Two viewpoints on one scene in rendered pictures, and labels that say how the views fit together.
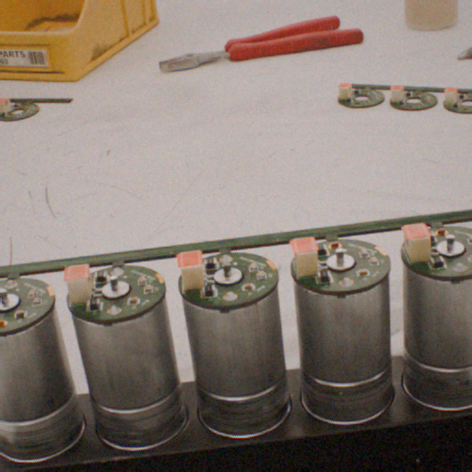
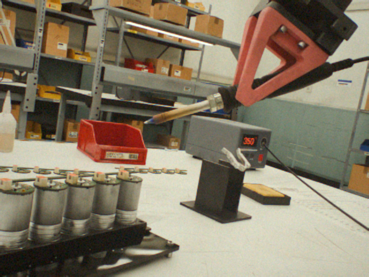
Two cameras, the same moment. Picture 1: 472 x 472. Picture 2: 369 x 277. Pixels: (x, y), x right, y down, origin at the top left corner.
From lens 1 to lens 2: 0.23 m
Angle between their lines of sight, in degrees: 54
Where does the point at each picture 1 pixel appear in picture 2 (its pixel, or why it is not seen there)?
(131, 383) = (57, 214)
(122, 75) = not seen: outside the picture
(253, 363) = (89, 207)
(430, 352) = (127, 206)
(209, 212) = not seen: outside the picture
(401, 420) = (120, 227)
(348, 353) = (112, 204)
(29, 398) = (25, 220)
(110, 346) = (56, 199)
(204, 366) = (74, 209)
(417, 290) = (125, 187)
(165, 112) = not seen: outside the picture
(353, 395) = (110, 219)
